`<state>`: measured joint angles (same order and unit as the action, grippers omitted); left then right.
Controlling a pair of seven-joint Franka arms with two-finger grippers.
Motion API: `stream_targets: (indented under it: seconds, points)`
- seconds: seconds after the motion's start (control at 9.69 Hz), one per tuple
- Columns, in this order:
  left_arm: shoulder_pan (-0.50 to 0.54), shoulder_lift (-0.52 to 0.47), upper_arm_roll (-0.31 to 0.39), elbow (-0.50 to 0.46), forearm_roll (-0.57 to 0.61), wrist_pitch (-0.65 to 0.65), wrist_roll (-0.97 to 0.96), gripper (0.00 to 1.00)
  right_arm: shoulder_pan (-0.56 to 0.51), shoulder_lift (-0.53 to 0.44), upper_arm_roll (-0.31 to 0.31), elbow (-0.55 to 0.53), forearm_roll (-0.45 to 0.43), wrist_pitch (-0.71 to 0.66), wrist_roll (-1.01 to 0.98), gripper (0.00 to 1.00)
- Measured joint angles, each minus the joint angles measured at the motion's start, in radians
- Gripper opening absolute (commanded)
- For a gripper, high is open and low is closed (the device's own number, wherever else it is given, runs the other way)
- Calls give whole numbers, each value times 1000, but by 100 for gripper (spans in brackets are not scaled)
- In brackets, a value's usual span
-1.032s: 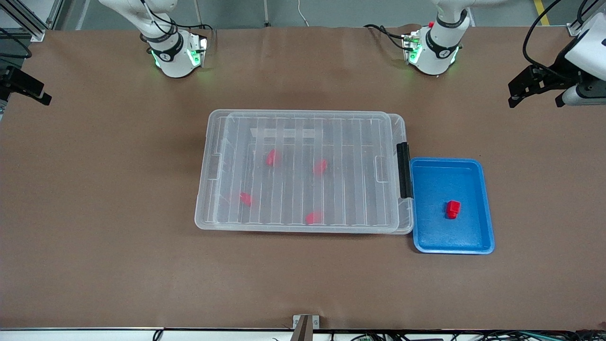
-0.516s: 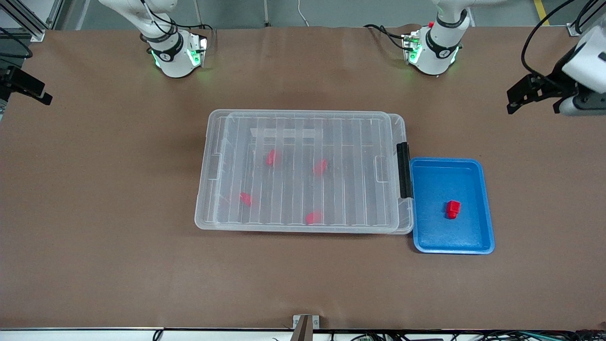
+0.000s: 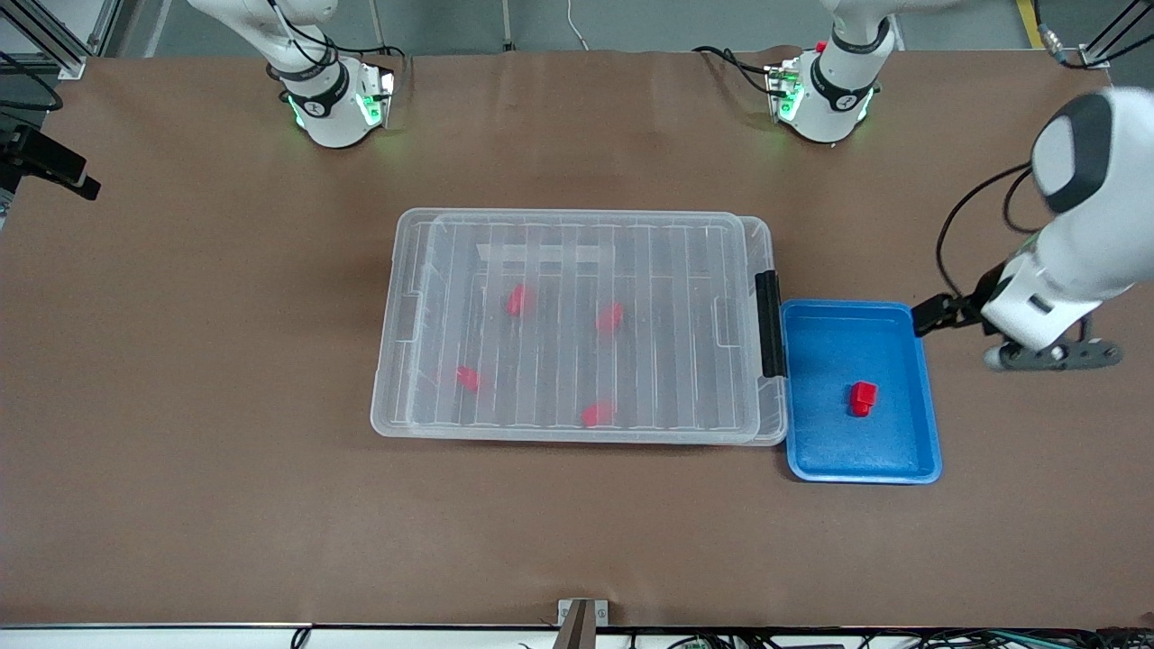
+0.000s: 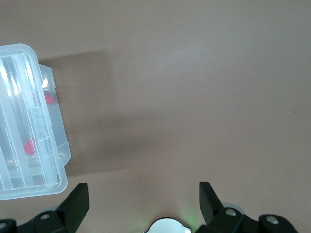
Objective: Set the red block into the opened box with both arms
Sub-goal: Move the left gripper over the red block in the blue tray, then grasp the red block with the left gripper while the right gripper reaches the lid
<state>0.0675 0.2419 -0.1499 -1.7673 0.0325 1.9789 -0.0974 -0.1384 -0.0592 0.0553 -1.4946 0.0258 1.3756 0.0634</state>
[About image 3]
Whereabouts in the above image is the clear plastic storage box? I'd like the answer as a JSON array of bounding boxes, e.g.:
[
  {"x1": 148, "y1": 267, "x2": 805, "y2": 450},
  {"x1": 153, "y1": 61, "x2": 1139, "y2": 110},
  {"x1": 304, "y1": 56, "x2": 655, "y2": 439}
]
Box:
[{"x1": 424, "y1": 213, "x2": 788, "y2": 447}]

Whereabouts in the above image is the clear plastic box lid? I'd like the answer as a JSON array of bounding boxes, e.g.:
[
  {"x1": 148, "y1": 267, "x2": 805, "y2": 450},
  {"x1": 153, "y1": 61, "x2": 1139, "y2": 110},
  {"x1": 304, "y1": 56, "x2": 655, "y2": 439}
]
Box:
[{"x1": 371, "y1": 208, "x2": 760, "y2": 445}]

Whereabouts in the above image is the black box latch handle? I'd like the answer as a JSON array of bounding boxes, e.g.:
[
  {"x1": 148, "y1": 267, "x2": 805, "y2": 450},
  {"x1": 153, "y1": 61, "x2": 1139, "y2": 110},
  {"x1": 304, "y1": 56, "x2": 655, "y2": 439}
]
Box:
[{"x1": 755, "y1": 270, "x2": 786, "y2": 379}]

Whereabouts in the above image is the metal table edge bracket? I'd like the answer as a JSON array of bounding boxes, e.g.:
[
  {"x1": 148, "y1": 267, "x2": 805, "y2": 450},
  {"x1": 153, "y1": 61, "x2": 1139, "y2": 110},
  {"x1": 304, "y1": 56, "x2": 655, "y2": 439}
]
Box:
[{"x1": 557, "y1": 599, "x2": 610, "y2": 649}]

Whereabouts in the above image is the blue plastic tray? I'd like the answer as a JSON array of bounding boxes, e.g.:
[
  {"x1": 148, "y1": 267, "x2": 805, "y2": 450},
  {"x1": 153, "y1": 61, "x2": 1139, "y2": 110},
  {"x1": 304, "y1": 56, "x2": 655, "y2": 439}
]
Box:
[{"x1": 780, "y1": 300, "x2": 944, "y2": 486}]

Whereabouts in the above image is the black right base cable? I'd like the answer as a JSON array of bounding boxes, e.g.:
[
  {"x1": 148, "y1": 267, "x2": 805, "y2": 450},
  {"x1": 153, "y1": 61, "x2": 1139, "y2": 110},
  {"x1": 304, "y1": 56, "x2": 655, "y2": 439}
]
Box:
[{"x1": 335, "y1": 43, "x2": 413, "y2": 66}]

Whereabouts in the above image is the black left base cable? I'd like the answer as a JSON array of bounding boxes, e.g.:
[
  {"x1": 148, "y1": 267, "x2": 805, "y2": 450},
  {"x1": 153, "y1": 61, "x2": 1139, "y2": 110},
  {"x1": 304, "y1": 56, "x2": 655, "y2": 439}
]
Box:
[{"x1": 692, "y1": 45, "x2": 778, "y2": 96}]

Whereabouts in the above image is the aluminium frame profile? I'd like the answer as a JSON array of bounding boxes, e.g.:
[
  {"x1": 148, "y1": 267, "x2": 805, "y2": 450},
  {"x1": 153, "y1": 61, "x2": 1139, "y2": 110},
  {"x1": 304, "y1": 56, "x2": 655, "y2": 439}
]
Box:
[
  {"x1": 1077, "y1": 0, "x2": 1154, "y2": 71},
  {"x1": 0, "y1": 0, "x2": 124, "y2": 82}
]

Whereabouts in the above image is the metal cable connector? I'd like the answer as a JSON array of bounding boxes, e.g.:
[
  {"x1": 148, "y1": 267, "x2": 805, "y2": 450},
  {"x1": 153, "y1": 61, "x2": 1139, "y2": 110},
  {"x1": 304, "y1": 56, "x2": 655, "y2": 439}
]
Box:
[{"x1": 1037, "y1": 23, "x2": 1085, "y2": 67}]

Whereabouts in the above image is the black clamp mount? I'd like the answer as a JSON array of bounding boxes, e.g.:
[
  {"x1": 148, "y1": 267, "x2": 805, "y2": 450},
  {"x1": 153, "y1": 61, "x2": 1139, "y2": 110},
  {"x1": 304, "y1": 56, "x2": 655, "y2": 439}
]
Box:
[{"x1": 0, "y1": 124, "x2": 102, "y2": 202}]

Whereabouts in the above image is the black base cable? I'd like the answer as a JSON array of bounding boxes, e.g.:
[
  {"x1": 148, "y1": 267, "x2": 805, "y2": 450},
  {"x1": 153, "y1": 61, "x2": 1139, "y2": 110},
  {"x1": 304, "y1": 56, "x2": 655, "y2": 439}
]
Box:
[
  {"x1": 692, "y1": 45, "x2": 778, "y2": 96},
  {"x1": 335, "y1": 43, "x2": 413, "y2": 66}
]

